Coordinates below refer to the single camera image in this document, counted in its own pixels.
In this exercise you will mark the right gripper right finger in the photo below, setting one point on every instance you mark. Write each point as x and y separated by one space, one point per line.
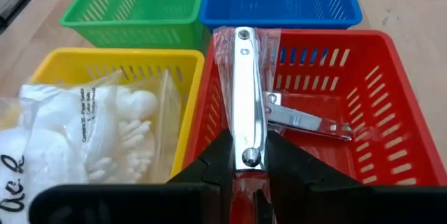
349 203

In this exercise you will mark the black metal table frame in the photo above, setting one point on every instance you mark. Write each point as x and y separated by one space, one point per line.
21 0

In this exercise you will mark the green plastic basket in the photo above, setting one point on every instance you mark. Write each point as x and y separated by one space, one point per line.
139 25

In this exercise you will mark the blue plastic basket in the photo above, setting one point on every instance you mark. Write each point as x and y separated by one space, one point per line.
279 18

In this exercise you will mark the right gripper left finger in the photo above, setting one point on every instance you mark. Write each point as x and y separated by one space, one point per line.
139 203

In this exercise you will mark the red plastic basket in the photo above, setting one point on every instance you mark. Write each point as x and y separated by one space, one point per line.
401 112

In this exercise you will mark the clear bag of cotton balls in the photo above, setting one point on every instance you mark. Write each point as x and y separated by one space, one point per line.
52 130

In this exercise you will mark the yellow plastic basket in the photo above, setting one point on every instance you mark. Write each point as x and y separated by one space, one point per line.
139 54

